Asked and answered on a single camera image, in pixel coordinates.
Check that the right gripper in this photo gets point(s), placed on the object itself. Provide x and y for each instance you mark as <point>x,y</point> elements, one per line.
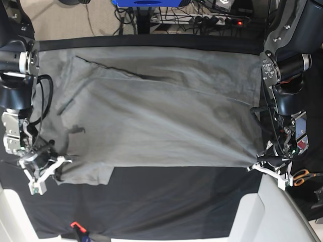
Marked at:
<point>41,163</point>

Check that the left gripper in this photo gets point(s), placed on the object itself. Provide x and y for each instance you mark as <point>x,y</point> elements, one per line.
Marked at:
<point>270,163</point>

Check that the grey T-shirt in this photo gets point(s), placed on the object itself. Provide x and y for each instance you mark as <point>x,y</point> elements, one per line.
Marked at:
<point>150,107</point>

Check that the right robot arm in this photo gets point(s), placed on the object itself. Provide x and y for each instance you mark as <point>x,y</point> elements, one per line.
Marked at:
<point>26,99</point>

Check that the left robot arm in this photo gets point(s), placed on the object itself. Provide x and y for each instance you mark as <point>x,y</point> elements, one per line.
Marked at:
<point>295,33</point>

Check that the white chair right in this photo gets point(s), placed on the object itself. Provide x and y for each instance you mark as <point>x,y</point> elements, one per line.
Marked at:
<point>271,214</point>

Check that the white chair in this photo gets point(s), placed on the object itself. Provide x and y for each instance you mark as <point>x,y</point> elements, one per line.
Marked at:
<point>15,224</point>
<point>271,214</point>

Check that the black metal tool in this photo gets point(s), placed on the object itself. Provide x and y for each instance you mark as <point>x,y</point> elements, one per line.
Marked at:
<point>318,194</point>

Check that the white chair left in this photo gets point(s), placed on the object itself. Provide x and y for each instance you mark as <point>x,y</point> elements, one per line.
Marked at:
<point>15,224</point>

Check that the red black clamp bottom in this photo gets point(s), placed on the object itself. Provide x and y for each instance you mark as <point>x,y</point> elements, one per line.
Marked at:
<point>81,234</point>

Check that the black table cloth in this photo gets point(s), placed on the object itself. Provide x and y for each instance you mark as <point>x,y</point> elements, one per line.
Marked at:
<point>140,202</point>

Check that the blue plastic bin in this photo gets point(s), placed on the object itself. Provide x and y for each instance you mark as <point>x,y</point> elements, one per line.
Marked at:
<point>146,3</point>

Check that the orange handled scissors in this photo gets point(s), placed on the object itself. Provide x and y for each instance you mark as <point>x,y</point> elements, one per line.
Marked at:
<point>303,175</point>

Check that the black stand post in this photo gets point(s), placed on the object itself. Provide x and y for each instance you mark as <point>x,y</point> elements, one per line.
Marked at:
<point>143,16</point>

